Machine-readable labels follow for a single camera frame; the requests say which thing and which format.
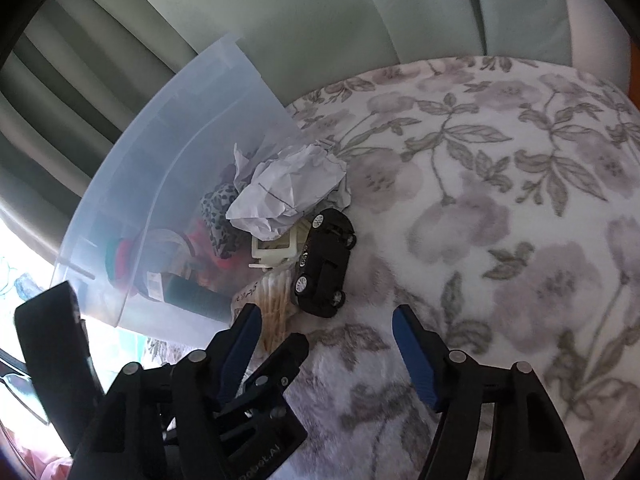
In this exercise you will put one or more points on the black toy car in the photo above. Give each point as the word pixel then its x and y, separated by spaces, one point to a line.
pixel 322 270

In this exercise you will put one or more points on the crumpled white paper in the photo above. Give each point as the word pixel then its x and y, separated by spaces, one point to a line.
pixel 280 190

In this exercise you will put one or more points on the grey-green curtain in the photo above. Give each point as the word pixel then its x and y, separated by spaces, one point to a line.
pixel 350 10

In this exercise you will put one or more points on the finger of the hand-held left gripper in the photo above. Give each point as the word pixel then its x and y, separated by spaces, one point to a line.
pixel 285 360

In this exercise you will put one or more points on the clear plastic storage container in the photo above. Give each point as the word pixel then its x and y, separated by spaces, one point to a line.
pixel 165 125

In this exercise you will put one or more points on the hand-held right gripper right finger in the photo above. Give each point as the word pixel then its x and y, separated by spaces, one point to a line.
pixel 417 360

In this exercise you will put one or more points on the cotton swab pack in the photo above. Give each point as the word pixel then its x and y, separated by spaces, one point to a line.
pixel 275 305

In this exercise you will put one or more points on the white plastic frame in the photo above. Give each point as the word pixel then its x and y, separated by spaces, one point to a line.
pixel 272 255

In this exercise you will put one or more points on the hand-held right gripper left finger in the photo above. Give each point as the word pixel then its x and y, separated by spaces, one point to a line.
pixel 242 345

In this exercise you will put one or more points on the leopard print scrunchie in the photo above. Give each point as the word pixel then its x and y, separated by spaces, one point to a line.
pixel 215 215

